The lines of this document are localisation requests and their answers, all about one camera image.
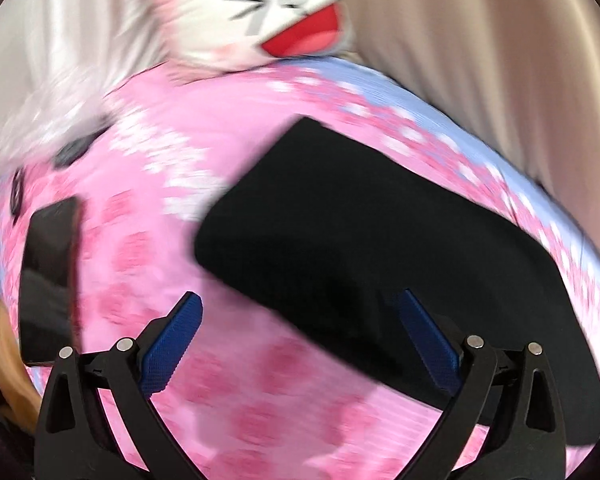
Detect pink floral bed sheet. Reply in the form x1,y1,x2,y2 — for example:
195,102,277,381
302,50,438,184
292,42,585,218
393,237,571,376
0,58,600,479

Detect white cartoon face pillow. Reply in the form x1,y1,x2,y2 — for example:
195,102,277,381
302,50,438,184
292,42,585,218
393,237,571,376
149,0,352,82

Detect black smartphone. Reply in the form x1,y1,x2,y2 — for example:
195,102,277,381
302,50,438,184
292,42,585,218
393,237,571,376
18,196,82,366

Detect beige quilt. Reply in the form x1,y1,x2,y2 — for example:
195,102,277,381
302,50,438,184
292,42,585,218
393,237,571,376
344,0,600,251

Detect black pants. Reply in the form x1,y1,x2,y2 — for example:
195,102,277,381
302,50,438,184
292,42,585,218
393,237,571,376
193,118,600,446

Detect small dark grey remote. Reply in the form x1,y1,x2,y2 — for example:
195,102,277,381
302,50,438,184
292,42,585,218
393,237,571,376
52,122,111,169

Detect silver satin curtain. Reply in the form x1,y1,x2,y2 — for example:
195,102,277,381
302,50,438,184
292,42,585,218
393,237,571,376
0,0,164,174

